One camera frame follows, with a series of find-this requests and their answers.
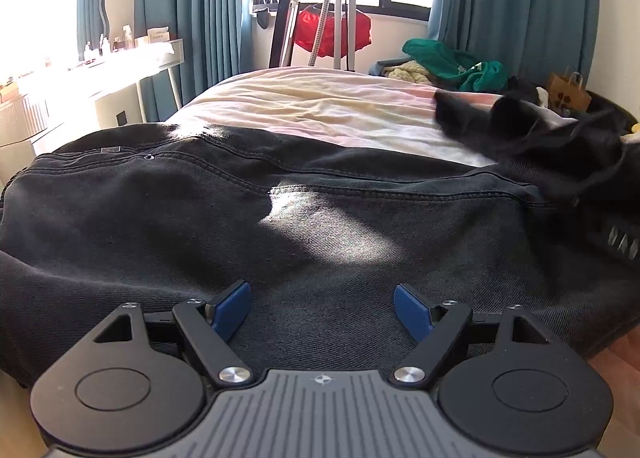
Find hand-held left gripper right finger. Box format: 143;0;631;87
391;284;552;387

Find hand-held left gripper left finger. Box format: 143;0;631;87
92;280;253;387

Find black denim pants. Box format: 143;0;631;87
0;122;640;389

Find black garment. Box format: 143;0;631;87
434;89;640;211

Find brown paper bag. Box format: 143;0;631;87
544;66;593;115

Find pastel bed sheet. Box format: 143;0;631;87
172;65;506;169

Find cream knit garment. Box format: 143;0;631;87
381;59;432;85

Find green garment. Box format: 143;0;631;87
402;38;507;93

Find teal curtain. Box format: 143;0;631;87
134;0;257;125
426;0;603;91

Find white dressing table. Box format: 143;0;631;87
0;38;186;151

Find black folded board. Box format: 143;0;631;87
268;0;301;70

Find white ribbed storage box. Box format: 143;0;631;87
0;86;52;139

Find red cloth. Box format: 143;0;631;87
293;6;374;59

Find black hanging item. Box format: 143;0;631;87
252;0;279;31

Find garment steamer stand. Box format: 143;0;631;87
309;0;377;72

